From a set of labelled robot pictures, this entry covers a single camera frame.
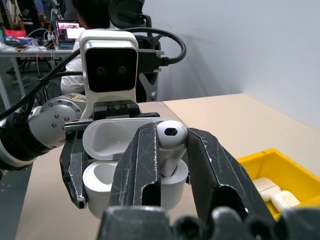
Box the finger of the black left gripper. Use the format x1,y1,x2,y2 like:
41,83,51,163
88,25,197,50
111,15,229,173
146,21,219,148
59,129,89,210

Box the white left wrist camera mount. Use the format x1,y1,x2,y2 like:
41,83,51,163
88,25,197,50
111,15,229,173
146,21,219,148
78,29,139,121

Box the black office chair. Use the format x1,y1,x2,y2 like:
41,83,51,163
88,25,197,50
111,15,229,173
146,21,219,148
108,0,163,104

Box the yellow plastic bin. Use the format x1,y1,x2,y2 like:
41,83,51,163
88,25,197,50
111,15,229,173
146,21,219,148
235,147,320,222

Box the seated person in white shirt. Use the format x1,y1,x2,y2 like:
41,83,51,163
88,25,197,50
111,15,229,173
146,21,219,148
60,0,114,96

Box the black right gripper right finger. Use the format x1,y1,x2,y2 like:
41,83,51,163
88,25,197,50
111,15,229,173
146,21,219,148
185,127,276,222

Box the open laptop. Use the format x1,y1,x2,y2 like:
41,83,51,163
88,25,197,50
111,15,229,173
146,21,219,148
54,19,87,50

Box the white earbud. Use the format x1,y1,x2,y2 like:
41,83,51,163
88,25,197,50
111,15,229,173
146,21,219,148
155,119,189,177

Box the white closed earbud case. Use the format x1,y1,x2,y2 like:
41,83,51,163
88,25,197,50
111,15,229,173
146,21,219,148
251,176,280,202
270,190,301,211

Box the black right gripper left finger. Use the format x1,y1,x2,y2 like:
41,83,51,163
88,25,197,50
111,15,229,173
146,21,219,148
108,121,161,208

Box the white earbud case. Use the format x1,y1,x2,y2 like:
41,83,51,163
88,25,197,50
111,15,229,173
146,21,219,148
81,117,190,219
270,190,301,211
251,176,280,202

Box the white desk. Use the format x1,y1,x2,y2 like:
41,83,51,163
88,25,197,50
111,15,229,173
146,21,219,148
0,44,76,110

